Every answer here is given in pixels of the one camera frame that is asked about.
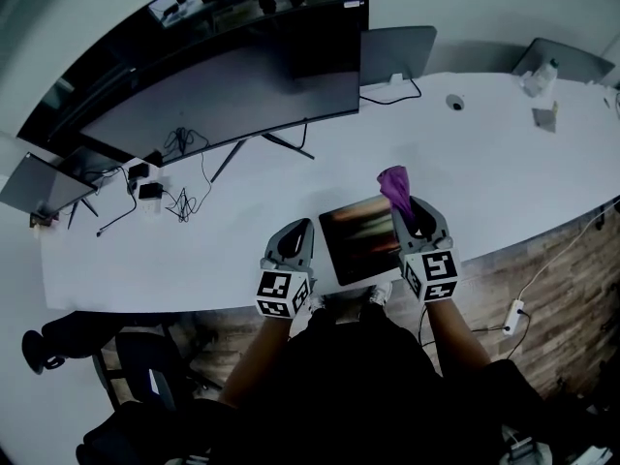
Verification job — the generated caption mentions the person's right forearm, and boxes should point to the person's right forearm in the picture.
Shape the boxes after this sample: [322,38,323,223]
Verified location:
[424,297,494,375]

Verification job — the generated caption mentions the person's white right shoe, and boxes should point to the person's white right shoe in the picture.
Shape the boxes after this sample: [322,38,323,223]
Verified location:
[369,280,394,307]

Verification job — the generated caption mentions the small grey tilted monitor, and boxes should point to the small grey tilted monitor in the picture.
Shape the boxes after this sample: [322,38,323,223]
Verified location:
[0,151,99,215]

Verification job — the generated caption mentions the person's left forearm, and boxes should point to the person's left forearm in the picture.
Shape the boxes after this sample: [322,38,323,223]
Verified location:
[216,313,293,409]

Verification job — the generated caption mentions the white floor power strip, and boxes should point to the white floor power strip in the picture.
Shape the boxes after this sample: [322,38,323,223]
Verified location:
[502,298,528,337]

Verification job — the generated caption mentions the purple cloth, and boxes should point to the purple cloth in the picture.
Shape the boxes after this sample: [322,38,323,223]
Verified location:
[376,164,419,230]

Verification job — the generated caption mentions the black office chair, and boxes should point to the black office chair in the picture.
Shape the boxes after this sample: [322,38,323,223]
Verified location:
[20,309,225,409]

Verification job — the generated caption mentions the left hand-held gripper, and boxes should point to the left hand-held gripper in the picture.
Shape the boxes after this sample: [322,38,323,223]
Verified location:
[255,217,319,320]

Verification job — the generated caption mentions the small grey pad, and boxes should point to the small grey pad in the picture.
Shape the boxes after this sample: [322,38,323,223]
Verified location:
[531,107,559,135]

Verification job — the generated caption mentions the large black wall screen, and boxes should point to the large black wall screen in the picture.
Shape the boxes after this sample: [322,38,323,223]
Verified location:
[15,0,370,150]

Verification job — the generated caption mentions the dark square mouse pad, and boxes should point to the dark square mouse pad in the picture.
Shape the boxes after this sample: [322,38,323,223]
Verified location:
[317,193,404,288]

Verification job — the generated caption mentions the person's black clothing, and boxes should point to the person's black clothing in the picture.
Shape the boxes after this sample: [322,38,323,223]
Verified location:
[191,301,563,465]

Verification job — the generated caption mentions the curved black monitor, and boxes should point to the curved black monitor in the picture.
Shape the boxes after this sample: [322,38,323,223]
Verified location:
[78,5,363,168]

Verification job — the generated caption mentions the white box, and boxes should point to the white box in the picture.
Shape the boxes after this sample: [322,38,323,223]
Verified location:
[500,422,554,465]

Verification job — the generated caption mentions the white floor cable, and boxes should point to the white floor cable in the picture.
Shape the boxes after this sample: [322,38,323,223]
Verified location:
[516,209,605,304]

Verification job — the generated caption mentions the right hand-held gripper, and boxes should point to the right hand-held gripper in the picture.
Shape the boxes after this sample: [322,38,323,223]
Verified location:
[389,196,461,305]

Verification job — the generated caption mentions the tangled black cable bundle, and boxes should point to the tangled black cable bundle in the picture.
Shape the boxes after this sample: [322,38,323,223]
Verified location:
[165,186,201,224]

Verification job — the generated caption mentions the black monitor cable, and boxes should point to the black monitor cable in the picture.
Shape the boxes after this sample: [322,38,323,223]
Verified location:
[359,77,423,107]

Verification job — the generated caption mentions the clear plastic bottle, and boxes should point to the clear plastic bottle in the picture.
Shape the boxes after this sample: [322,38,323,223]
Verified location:
[522,58,562,98]

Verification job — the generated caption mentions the white desk power strip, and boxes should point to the white desk power strip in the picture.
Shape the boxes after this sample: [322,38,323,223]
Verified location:
[141,176,165,216]

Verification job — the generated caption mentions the grey monitor back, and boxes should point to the grey monitor back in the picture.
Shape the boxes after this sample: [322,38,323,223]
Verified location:
[511,37,617,87]
[359,25,438,88]

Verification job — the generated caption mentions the black monitor stand legs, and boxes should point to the black monitor stand legs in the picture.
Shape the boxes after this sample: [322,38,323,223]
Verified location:
[209,132,317,184]

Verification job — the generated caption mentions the long black desk cable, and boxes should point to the long black desk cable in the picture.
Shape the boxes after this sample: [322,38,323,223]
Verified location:
[95,166,140,239]

